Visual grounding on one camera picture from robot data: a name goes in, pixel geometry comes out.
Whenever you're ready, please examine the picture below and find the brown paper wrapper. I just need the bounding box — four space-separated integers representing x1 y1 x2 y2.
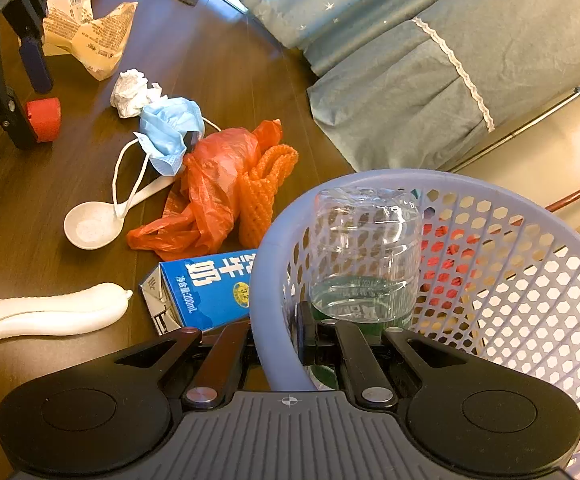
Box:
42 0 138 81

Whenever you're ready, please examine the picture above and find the red bottle cap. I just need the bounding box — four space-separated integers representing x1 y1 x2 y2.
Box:
25 98 62 143

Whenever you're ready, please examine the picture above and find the blue milk carton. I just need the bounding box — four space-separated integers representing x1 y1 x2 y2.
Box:
140 249 256 335

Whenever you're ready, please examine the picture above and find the clear plastic water bottle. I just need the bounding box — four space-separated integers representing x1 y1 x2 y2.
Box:
308 185 425 391

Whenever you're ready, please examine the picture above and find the white tissue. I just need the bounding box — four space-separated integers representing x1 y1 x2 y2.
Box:
110 68 165 119

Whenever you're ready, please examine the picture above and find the white brush handle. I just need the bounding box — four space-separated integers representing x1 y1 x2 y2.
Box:
0 283 132 339

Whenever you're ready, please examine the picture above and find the orange plastic bag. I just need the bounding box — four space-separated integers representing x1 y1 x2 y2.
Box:
127 119 282 261

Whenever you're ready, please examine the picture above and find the beige plastic spoon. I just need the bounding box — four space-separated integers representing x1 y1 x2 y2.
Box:
63 165 175 250

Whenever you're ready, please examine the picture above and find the blue surgical face mask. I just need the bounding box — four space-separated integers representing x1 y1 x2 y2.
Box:
112 96 223 220

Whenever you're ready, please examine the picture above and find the orange foam fruit net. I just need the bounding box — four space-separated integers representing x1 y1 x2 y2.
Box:
238 144 299 249

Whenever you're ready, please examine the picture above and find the lavender plastic mesh basket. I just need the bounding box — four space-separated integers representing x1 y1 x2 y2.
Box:
250 169 580 479

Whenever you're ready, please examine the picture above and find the red broom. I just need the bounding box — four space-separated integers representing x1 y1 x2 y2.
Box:
419 171 580 291

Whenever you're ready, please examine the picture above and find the metal dustpan handle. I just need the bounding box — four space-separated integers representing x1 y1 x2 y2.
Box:
448 87 580 174

